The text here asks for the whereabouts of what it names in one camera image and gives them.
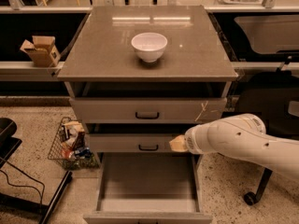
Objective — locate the white ceramic bowl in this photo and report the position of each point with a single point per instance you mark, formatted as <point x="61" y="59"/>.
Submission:
<point x="149" y="47"/>

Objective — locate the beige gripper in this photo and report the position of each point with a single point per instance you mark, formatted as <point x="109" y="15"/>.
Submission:
<point x="191" y="141"/>

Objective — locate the top grey drawer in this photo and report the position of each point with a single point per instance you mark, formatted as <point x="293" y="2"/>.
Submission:
<point x="147" y="110"/>

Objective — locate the open cardboard box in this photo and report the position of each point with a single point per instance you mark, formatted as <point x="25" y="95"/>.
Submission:
<point x="42" y="51"/>

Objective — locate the wire basket with items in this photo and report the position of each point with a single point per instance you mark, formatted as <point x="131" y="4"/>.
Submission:
<point x="69" y="148"/>

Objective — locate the grey drawer cabinet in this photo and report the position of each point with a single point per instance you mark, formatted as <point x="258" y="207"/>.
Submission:
<point x="138" y="77"/>

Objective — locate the middle grey drawer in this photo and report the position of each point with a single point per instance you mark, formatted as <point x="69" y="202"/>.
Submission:
<point x="132" y="142"/>

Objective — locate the black stand with cable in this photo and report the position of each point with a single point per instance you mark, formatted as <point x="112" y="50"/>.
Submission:
<point x="8" y="145"/>

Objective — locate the bottom grey drawer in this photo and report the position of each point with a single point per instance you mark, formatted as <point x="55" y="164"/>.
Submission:
<point x="148" y="188"/>

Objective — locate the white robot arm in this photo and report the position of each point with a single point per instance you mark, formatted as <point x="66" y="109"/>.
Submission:
<point x="242" y="137"/>

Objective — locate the grey drawer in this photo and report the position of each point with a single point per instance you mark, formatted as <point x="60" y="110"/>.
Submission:
<point x="132" y="142"/>
<point x="147" y="110"/>
<point x="148" y="188"/>

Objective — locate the black office chair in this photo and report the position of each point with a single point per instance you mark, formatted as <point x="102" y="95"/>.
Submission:
<point x="273" y="97"/>

